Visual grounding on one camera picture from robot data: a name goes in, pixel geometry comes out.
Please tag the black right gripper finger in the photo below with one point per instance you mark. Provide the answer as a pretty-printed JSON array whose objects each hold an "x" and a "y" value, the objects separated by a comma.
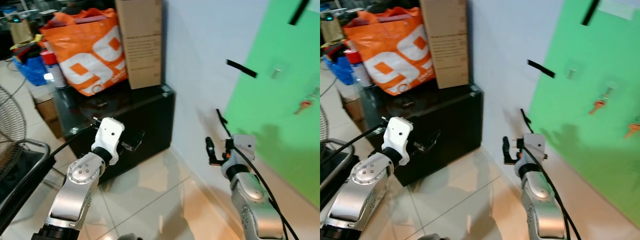
[
  {"x": 211, "y": 150},
  {"x": 508, "y": 150}
]

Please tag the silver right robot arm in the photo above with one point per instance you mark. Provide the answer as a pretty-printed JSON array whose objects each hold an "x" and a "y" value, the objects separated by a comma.
[
  {"x": 255, "y": 205},
  {"x": 542, "y": 205}
]

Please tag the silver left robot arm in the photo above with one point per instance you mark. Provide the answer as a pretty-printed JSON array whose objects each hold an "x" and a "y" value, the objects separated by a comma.
[
  {"x": 365, "y": 195},
  {"x": 75, "y": 195}
]

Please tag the black cabinet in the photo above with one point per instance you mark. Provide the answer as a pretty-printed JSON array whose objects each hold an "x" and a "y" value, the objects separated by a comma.
[
  {"x": 150, "y": 120},
  {"x": 455, "y": 120}
]

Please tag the black tape strip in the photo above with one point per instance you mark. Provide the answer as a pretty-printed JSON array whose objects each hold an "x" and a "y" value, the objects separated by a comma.
[
  {"x": 541, "y": 68},
  {"x": 299, "y": 12},
  {"x": 242, "y": 68},
  {"x": 524, "y": 117},
  {"x": 590, "y": 13},
  {"x": 220, "y": 117}
]

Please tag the small brown cardboard box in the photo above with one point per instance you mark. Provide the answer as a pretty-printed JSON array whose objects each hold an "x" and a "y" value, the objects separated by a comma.
[
  {"x": 47, "y": 115},
  {"x": 356, "y": 112}
]

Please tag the red white spray can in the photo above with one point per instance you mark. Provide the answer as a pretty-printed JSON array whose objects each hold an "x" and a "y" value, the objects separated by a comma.
[
  {"x": 361, "y": 75},
  {"x": 55, "y": 75}
]

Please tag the grey robot leg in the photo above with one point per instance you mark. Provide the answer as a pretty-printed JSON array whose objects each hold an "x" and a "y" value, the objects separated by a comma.
[
  {"x": 432, "y": 237},
  {"x": 130, "y": 237}
]

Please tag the tall brown cardboard box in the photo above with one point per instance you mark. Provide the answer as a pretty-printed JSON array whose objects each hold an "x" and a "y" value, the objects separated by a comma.
[
  {"x": 140, "y": 45},
  {"x": 447, "y": 45}
]

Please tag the metal floor fan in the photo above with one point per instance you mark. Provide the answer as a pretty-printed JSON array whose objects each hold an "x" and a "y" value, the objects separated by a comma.
[
  {"x": 323, "y": 125},
  {"x": 10, "y": 120}
]

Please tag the orange white shopping bag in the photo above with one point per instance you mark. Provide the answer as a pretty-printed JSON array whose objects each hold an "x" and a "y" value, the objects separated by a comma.
[
  {"x": 385, "y": 45},
  {"x": 80, "y": 45}
]

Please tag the blue bag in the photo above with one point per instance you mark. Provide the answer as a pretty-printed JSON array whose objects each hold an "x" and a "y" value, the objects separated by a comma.
[
  {"x": 342, "y": 70},
  {"x": 32, "y": 70}
]

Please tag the brown paper bag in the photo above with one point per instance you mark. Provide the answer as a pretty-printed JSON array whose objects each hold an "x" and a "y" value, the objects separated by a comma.
[
  {"x": 331, "y": 31},
  {"x": 21, "y": 32}
]

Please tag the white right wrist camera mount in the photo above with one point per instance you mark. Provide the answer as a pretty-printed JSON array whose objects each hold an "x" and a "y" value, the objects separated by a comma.
[
  {"x": 536, "y": 145},
  {"x": 244, "y": 145}
]

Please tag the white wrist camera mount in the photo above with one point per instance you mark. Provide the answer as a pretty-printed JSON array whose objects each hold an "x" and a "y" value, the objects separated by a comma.
[
  {"x": 399, "y": 132},
  {"x": 536, "y": 145},
  {"x": 244, "y": 145},
  {"x": 109, "y": 132}
]

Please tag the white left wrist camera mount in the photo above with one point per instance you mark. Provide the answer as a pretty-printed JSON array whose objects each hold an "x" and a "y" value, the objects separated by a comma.
[
  {"x": 109, "y": 132},
  {"x": 399, "y": 132}
]

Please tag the green wall board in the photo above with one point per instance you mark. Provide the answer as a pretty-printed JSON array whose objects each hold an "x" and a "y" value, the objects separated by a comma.
[
  {"x": 590, "y": 165},
  {"x": 285, "y": 145}
]

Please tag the clear adhesive wall hook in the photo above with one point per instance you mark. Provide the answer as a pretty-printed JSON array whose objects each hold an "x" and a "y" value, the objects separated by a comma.
[
  {"x": 609, "y": 89},
  {"x": 276, "y": 72},
  {"x": 312, "y": 94},
  {"x": 571, "y": 73}
]

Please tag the black cart frame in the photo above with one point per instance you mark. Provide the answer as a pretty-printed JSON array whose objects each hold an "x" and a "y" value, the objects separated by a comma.
[
  {"x": 20, "y": 180},
  {"x": 332, "y": 170}
]

